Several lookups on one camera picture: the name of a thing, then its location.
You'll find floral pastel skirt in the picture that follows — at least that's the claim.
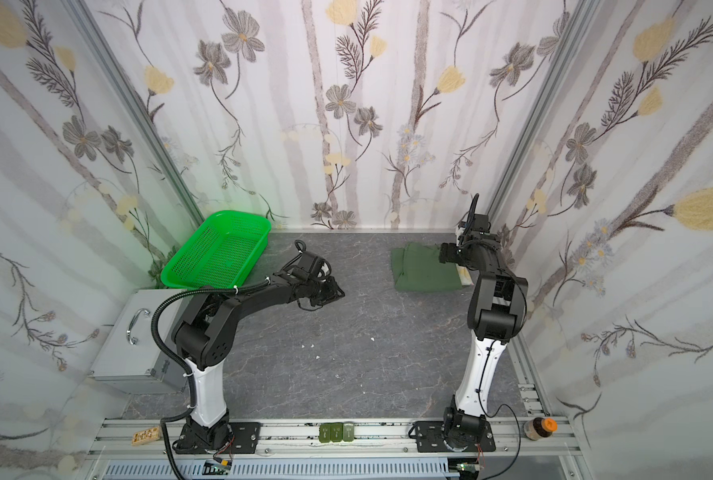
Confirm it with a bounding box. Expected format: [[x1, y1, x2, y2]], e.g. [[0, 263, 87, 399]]
[[457, 266, 474, 287]]

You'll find dark green skirt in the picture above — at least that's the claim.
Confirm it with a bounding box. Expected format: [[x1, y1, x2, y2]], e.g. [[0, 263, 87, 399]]
[[391, 242, 463, 293]]

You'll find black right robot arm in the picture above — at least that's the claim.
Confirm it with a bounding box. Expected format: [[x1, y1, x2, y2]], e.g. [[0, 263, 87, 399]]
[[440, 213, 529, 451]]

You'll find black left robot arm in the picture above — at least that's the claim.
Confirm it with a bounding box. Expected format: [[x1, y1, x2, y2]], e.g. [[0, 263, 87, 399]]
[[172, 251, 344, 454]]

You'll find green plastic basket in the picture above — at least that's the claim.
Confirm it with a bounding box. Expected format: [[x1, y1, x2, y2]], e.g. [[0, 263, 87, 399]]
[[160, 210, 272, 289]]

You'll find green terminal block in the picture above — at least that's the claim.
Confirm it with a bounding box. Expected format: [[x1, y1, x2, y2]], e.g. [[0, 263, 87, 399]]
[[318, 422, 356, 444]]

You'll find orange capped bottle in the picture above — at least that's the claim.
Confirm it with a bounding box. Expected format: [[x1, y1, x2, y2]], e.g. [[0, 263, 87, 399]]
[[523, 417, 558, 441]]

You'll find silver metal case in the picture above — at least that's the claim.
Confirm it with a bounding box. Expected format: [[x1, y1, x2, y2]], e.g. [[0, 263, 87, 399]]
[[90, 289, 186, 395]]

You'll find small wooden block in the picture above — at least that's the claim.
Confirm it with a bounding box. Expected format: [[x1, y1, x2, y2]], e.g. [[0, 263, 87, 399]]
[[130, 426, 162, 446]]

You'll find black corrugated cable conduit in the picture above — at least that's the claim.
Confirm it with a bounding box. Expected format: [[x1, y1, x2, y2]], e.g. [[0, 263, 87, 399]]
[[150, 281, 274, 480]]

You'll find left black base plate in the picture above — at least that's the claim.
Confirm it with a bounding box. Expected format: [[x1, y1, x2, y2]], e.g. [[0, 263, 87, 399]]
[[172, 422, 260, 455]]

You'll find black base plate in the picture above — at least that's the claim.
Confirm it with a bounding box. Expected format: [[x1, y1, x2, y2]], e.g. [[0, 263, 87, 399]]
[[172, 422, 260, 455], [409, 417, 497, 454]]

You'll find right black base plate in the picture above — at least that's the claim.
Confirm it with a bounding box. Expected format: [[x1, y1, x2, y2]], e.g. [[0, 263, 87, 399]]
[[409, 417, 497, 454]]

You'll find aluminium mounting rail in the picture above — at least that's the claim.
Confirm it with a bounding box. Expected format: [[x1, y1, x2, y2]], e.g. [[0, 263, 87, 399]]
[[85, 383, 583, 461]]

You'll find white slotted cable duct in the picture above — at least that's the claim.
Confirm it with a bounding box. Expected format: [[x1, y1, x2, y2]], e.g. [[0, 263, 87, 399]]
[[102, 458, 461, 480]]

